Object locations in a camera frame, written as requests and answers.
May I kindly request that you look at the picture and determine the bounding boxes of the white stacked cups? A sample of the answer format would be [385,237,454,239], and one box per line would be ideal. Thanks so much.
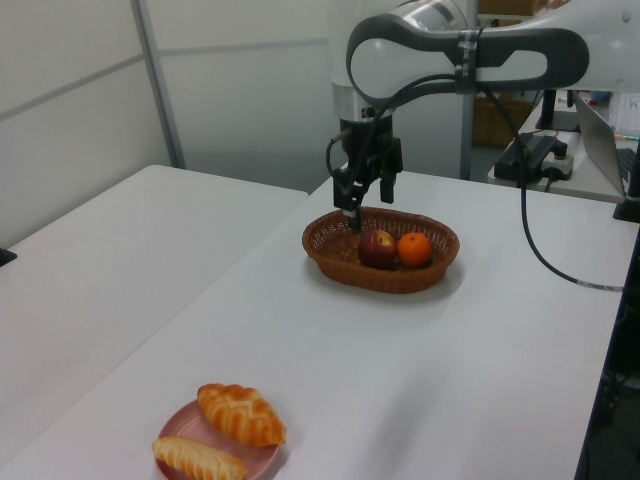
[607,91,640,135]

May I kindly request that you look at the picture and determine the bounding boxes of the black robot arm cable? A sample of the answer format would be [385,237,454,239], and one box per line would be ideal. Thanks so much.
[325,72,625,292]

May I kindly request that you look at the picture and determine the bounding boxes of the orange mandarin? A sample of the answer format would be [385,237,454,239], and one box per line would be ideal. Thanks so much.
[396,231,434,269]

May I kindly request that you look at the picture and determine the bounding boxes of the black power supply box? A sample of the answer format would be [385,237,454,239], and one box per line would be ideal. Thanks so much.
[493,132,559,182]

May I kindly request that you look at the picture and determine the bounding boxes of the brown woven basket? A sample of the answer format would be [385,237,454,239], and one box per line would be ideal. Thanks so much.
[301,206,462,295]

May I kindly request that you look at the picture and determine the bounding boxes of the leaf-shaped braided bread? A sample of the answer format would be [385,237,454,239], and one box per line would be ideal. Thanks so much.
[196,382,288,447]

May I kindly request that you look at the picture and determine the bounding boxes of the slim grey partition post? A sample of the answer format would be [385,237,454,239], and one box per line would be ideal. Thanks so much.
[459,92,476,181]

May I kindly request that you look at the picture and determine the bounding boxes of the grey laptop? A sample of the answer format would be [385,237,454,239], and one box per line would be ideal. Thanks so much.
[572,91,640,202]

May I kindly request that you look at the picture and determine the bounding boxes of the white side table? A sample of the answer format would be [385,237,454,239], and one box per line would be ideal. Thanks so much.
[0,164,310,451]

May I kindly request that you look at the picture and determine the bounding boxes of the red apple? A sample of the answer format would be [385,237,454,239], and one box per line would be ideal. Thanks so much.
[357,229,399,271]

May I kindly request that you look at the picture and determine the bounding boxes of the brown cardboard box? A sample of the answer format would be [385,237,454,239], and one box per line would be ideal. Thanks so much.
[472,93,532,149]

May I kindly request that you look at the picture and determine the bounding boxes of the long striped bread roll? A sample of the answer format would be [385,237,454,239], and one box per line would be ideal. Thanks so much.
[151,435,249,480]

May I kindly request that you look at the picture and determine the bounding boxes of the pink plate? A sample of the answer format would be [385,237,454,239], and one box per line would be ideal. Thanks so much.
[153,399,283,480]

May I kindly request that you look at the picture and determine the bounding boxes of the black monitor stand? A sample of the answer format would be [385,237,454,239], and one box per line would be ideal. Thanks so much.
[537,89,582,135]

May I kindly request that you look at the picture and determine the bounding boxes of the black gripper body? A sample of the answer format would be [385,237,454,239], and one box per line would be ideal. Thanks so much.
[339,118,396,169]

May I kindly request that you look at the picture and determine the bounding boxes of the grey emergency stop button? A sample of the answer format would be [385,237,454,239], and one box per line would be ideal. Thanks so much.
[541,141,574,182]

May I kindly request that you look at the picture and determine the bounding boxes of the grey metal partition post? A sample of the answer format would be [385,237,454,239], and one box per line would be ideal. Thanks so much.
[132,0,187,169]

